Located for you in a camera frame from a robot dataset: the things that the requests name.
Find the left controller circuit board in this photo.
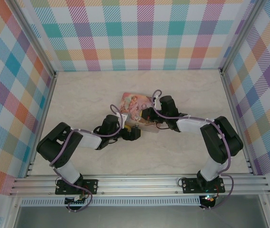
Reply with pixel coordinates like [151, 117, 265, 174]
[64, 195, 88, 206]

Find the controller circuit board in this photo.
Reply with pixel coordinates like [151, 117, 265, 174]
[200, 194, 216, 208]
[64, 195, 88, 206]

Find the grey metal panel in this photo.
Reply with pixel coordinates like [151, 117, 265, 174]
[13, 205, 269, 228]

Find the right controller circuit board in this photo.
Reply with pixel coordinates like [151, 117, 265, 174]
[200, 194, 216, 208]

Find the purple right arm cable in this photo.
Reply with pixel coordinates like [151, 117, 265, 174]
[150, 89, 235, 211]

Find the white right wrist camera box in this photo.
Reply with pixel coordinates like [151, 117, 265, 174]
[152, 95, 162, 111]

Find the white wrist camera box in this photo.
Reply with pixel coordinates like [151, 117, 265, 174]
[116, 112, 130, 124]
[152, 95, 162, 111]

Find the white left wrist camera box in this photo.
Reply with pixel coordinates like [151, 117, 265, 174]
[116, 112, 130, 124]

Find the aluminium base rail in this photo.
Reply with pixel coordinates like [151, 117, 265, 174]
[9, 174, 270, 197]

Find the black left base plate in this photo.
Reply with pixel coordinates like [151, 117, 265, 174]
[55, 179, 99, 196]

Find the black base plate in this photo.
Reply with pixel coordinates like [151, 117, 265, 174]
[181, 178, 226, 194]
[55, 179, 99, 196]

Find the aluminium table side rail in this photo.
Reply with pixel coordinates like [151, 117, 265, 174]
[220, 70, 256, 175]
[25, 72, 58, 178]

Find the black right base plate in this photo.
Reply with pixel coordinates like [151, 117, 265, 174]
[181, 178, 226, 194]

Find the white slotted cable duct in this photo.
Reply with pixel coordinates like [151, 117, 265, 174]
[20, 196, 201, 207]

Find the aluminium frame post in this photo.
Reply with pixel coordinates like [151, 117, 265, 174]
[220, 0, 264, 75]
[10, 0, 58, 79]

